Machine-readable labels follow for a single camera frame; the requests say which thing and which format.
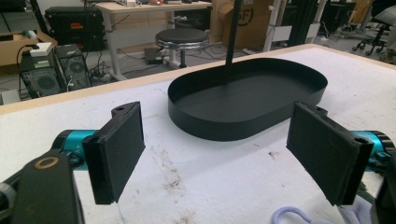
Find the light wooden desk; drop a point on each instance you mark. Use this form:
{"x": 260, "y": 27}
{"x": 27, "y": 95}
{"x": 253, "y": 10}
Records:
{"x": 149, "y": 7}

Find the white table leg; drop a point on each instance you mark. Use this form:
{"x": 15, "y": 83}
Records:
{"x": 272, "y": 25}

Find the black oval tray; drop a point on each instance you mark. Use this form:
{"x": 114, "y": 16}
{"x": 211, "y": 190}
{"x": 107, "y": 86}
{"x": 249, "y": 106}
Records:
{"x": 236, "y": 102}

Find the black computer tower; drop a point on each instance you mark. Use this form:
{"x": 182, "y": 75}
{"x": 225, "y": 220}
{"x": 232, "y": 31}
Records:
{"x": 73, "y": 67}
{"x": 42, "y": 77}

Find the black hard case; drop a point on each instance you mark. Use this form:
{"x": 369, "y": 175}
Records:
{"x": 74, "y": 28}

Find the white small box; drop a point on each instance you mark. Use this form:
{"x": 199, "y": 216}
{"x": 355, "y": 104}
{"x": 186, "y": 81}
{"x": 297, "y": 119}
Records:
{"x": 41, "y": 49}

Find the large cardboard box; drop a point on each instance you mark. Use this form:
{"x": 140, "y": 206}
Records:
{"x": 252, "y": 25}

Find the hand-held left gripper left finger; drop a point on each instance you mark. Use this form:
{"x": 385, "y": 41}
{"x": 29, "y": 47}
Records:
{"x": 115, "y": 155}

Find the black office chair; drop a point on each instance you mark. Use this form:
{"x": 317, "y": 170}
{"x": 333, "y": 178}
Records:
{"x": 378, "y": 31}

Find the lavender cloth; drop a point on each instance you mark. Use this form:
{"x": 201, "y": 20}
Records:
{"x": 355, "y": 213}

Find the black metal frame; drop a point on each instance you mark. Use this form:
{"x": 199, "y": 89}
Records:
{"x": 305, "y": 21}

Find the grey flat box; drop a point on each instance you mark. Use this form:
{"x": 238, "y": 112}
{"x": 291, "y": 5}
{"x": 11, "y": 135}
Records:
{"x": 9, "y": 96}

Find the black round stool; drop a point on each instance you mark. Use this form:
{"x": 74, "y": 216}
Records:
{"x": 182, "y": 39}

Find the open brown cardboard box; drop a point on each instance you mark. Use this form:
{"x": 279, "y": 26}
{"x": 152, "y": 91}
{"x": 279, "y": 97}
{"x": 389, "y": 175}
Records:
{"x": 12, "y": 48}

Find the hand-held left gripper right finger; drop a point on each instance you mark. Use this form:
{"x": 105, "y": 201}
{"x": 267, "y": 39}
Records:
{"x": 323, "y": 152}

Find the black metal stand pole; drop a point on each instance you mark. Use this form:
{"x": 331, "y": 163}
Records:
{"x": 233, "y": 31}

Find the black power adapter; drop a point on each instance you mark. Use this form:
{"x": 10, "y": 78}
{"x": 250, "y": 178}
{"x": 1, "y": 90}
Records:
{"x": 153, "y": 56}

